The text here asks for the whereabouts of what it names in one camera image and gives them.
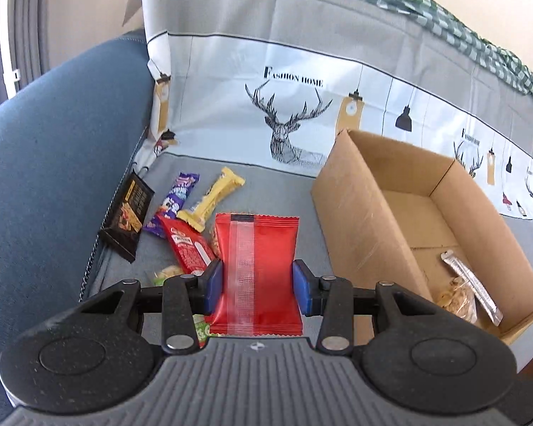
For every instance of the purple chocolate bar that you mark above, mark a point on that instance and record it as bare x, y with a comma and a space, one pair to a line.
173, 203

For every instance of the yellow wafer bar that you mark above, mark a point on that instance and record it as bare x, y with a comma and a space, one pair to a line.
197, 216

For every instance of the black chocolate package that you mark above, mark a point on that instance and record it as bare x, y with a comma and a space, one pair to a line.
121, 231

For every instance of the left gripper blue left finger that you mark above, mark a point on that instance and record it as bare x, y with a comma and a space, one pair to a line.
184, 296

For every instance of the round cake green label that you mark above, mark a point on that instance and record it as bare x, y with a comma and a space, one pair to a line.
202, 328

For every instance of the red snack pouch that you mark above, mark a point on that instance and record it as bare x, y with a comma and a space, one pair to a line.
257, 251

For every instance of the brown cardboard box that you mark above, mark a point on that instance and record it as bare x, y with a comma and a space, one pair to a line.
389, 209

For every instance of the deer print sofa cover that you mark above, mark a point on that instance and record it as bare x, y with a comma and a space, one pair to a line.
272, 83

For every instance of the red tube snack pack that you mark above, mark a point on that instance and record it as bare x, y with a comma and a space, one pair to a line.
191, 249

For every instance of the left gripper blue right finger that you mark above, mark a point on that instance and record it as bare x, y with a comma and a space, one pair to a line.
331, 298

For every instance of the clear bag of crackers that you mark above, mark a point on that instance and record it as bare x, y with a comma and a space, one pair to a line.
459, 299

